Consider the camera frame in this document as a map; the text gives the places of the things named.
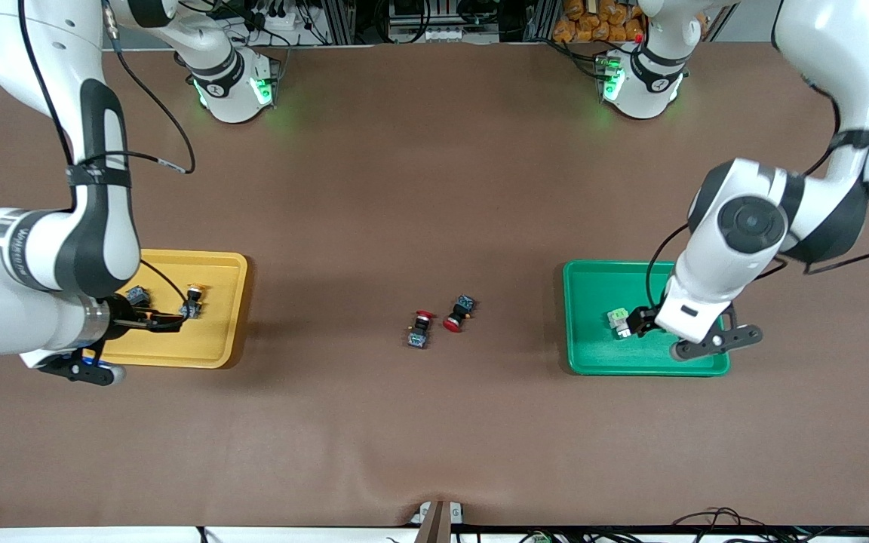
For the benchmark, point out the green push button switch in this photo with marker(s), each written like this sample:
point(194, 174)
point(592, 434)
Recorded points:
point(617, 320)

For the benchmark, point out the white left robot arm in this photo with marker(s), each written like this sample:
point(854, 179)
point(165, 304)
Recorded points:
point(729, 249)

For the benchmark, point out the brown table mat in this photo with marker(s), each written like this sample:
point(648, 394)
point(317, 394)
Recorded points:
point(434, 422)

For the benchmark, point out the aluminium frame post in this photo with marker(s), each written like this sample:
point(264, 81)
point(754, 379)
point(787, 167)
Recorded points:
point(340, 23)
point(540, 19)

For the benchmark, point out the green plastic tray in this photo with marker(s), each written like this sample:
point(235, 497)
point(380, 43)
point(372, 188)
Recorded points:
point(600, 286)

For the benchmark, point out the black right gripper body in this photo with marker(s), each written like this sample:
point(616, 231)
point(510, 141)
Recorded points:
point(119, 313)

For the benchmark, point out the white power strip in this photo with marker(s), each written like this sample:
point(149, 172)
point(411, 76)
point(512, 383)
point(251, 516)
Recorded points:
point(434, 35)

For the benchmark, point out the red mushroom push button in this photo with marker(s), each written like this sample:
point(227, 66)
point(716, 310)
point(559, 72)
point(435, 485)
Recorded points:
point(420, 330)
point(459, 313)

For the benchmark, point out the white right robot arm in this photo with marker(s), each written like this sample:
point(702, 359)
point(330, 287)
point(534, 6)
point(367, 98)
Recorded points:
point(42, 241)

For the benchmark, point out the metal table edge bracket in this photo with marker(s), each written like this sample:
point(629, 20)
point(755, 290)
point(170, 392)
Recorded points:
point(434, 520)

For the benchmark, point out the yellow push button switch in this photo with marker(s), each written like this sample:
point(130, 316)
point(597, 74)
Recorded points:
point(136, 294)
point(192, 302)

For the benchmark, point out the yellow plastic tray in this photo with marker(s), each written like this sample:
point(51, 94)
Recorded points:
point(216, 332)

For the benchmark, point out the pile of orange bread rolls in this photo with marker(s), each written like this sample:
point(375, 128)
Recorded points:
point(593, 23)

